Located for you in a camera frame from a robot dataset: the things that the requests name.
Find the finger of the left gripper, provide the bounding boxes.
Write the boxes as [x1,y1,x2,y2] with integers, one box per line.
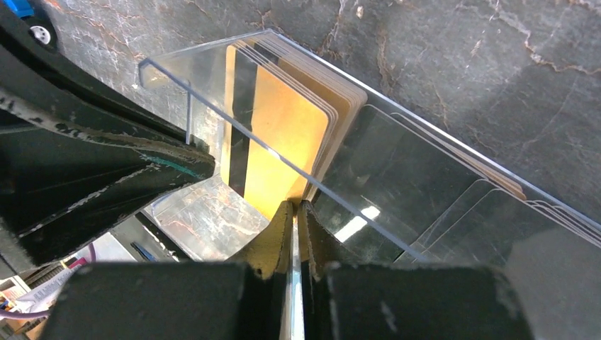
[1,112,215,268]
[1,9,214,162]

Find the clear acrylic card tray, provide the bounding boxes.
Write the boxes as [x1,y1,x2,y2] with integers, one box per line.
[139,31,600,339]

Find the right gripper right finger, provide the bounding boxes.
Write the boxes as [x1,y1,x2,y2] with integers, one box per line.
[298,200,534,339]

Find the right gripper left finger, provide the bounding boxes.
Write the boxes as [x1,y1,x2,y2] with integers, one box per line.
[41,201,294,340]

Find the gold card stack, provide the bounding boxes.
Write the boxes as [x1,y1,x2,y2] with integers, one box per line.
[220,35,368,218]

